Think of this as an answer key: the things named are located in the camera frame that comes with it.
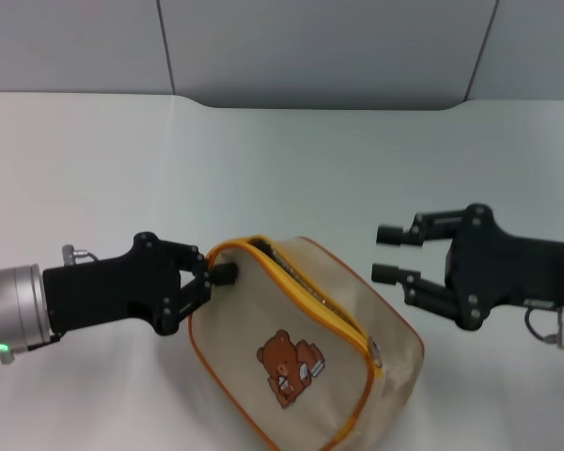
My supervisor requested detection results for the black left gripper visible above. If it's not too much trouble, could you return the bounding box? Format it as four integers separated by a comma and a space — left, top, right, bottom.
41, 230, 240, 337

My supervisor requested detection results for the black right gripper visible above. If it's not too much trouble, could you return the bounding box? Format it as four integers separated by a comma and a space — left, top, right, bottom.
370, 202, 564, 333

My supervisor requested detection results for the silver metal zipper pull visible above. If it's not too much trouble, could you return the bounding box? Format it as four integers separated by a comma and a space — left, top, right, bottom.
368, 336, 385, 369

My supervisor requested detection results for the beige bear food bag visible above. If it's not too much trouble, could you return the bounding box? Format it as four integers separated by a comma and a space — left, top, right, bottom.
187, 235, 426, 451

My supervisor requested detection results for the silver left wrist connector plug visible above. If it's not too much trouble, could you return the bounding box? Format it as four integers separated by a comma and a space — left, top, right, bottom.
61, 243, 101, 268

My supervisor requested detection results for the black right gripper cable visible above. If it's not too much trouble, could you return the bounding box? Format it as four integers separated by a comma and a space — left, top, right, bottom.
525, 306, 564, 342

